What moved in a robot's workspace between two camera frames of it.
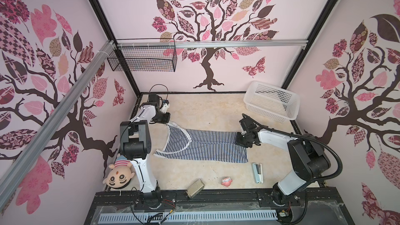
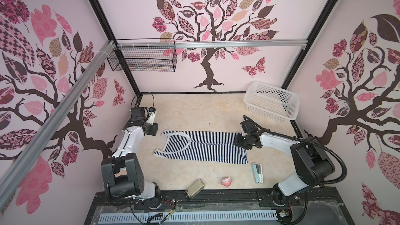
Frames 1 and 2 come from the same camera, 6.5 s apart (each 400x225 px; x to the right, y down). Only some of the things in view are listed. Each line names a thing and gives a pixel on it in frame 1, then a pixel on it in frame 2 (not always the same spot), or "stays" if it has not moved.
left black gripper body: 161,117 -> 152,129
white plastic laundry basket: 273,102 stays
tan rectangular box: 195,190 stays
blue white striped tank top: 199,144 stays
